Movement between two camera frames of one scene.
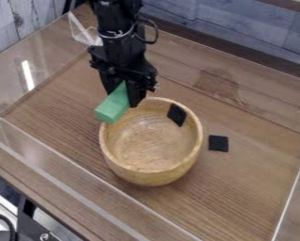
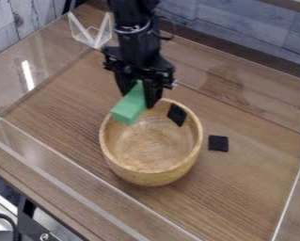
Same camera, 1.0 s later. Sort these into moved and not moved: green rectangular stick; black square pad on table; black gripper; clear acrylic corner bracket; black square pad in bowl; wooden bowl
Moved: green rectangular stick; black gripper
Not moved: black square pad in bowl; wooden bowl; clear acrylic corner bracket; black square pad on table
